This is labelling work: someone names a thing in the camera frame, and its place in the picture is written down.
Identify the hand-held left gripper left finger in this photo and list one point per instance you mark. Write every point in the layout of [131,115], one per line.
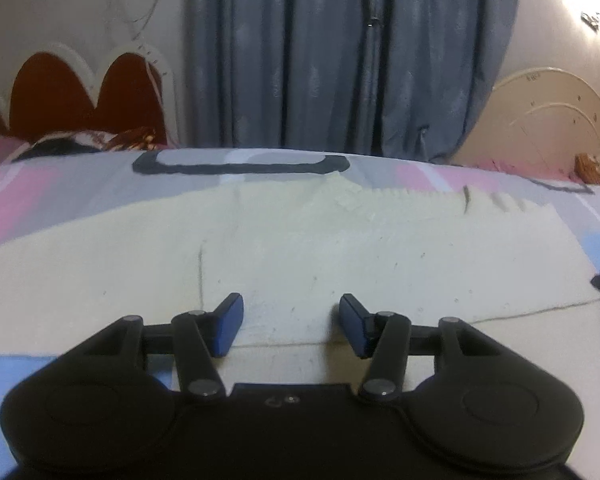
[230,324]

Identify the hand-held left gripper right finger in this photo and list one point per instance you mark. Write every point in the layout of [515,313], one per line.
[352,325]

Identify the cream knitted garment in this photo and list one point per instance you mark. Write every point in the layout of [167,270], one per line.
[330,260]

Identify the brown woven item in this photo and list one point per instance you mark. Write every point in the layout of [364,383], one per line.
[590,169]

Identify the pink bedspread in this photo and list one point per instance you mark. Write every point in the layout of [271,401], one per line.
[510,166]

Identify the cream arched headboard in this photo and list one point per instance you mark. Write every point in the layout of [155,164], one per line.
[545,120]

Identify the gold patterned pillow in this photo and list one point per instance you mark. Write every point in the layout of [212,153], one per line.
[125,140]

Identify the pink blue patterned bed sheet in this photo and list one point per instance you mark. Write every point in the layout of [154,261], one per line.
[55,195]

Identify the dark cloth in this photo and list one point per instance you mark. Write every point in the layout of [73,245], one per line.
[60,150]

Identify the grey-blue curtain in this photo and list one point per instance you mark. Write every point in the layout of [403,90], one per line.
[330,60]

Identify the red scalloped headboard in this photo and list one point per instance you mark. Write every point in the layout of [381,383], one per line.
[50,95]

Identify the wall hooks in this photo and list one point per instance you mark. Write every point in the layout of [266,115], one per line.
[596,21]

